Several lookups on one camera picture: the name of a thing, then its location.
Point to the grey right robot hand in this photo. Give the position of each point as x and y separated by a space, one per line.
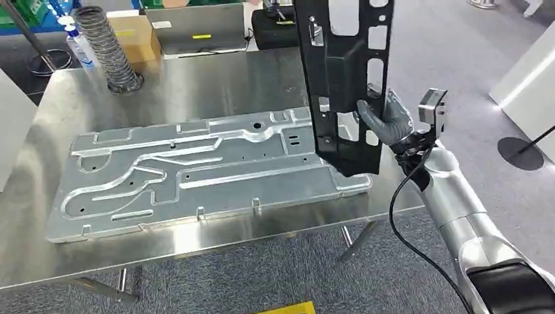
392 123

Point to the black plastic mounting plate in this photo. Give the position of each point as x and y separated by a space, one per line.
342 78

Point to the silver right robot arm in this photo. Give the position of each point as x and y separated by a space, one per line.
459 208

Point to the black round base stand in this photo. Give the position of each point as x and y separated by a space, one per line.
518 154

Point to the white panel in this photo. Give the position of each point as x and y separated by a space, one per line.
529 86

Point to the black bag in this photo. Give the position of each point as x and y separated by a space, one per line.
273 32

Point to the stainless steel table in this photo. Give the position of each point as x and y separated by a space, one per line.
217 86

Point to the large stamped metal panel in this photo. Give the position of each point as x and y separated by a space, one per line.
217 173

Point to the brown cardboard box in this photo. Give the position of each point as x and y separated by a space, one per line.
136 37

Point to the white spray bottle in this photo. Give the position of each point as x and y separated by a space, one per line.
80 47

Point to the green crate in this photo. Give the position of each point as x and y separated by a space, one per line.
26 11

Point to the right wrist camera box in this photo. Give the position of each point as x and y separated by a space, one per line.
431 108

